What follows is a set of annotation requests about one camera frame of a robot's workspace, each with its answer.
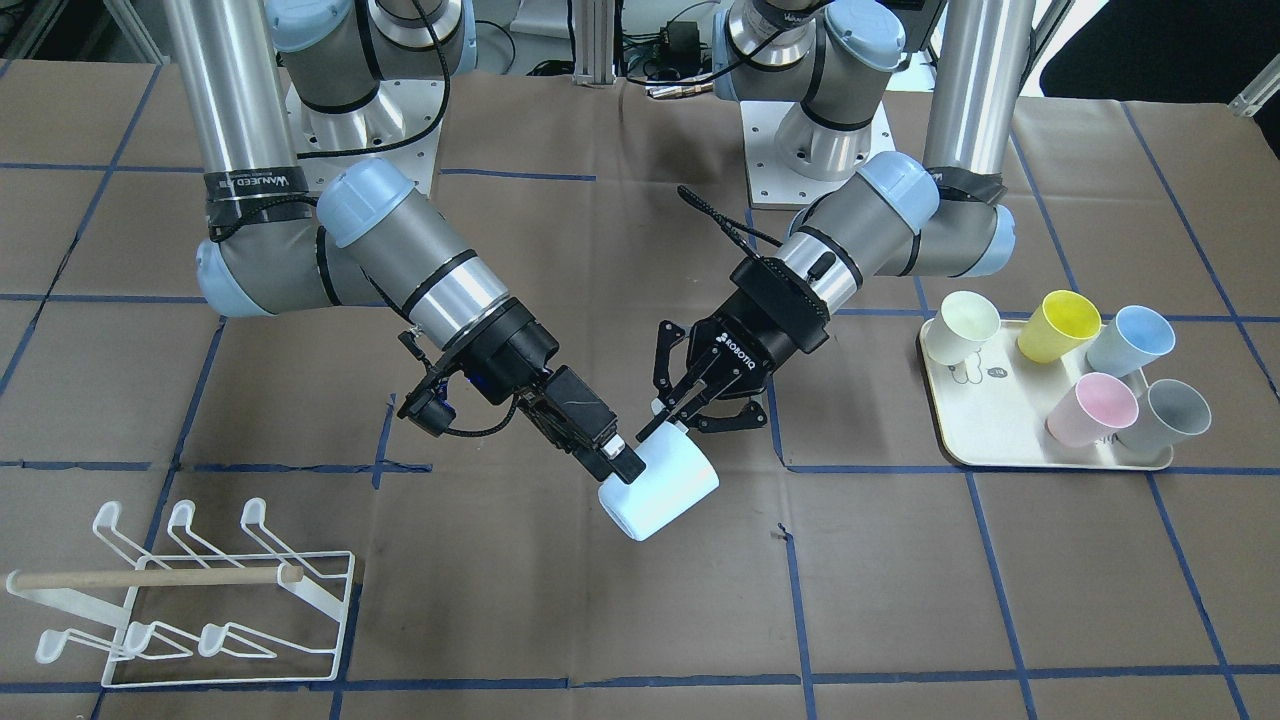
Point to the white wire cup rack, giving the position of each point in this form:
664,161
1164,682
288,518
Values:
200,615

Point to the yellow cup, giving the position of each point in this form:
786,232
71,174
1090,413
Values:
1063,321

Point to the cream white cup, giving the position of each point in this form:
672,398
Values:
965,322

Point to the aluminium frame post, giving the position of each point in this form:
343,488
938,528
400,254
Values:
597,39

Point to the grey cup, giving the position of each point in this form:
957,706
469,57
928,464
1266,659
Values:
1170,412

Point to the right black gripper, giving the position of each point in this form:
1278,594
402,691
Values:
517,351

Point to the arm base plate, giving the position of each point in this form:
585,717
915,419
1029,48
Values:
401,109
770,150

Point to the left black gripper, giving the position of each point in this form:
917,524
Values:
752,338

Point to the cream serving tray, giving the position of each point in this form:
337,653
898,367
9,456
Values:
990,411

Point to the light blue cup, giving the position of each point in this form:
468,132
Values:
677,475
1134,338

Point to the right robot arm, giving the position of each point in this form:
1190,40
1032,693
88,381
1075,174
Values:
305,209

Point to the brown paper table cover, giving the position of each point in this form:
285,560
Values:
844,567

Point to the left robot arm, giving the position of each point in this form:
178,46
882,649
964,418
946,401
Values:
939,214

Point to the pink cup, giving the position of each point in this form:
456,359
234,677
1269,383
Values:
1096,406

